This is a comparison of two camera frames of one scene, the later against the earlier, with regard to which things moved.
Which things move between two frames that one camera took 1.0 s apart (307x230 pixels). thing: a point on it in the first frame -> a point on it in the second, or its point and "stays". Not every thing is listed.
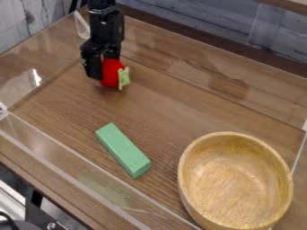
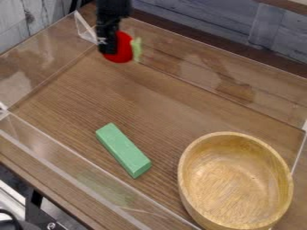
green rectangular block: x=123 y=150 stays
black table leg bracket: x=37 y=218 stays
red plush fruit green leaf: x=115 y=75 -> x=128 y=48
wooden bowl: x=235 y=181 stays
